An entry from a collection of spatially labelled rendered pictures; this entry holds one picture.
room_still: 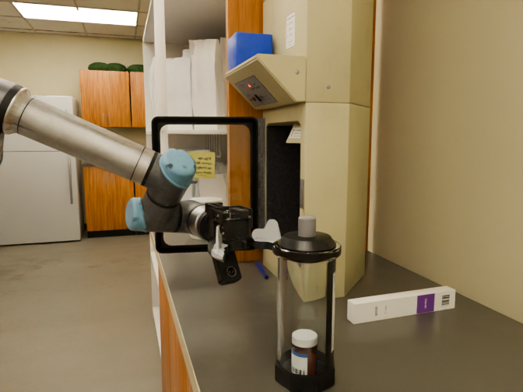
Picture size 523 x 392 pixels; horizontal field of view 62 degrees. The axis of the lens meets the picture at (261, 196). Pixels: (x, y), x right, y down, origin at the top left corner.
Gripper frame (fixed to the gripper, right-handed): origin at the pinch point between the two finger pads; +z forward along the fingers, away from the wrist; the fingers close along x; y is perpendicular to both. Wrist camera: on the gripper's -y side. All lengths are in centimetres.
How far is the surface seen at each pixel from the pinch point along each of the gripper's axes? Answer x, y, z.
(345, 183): 30.9, 10.4, -11.6
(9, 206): -22, -68, -529
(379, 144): 72, 19, -39
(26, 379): -31, -114, -193
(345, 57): 30, 39, -12
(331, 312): 2.8, -5.2, 16.3
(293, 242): -2.5, 5.9, 13.2
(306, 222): 0.2, 8.6, 12.9
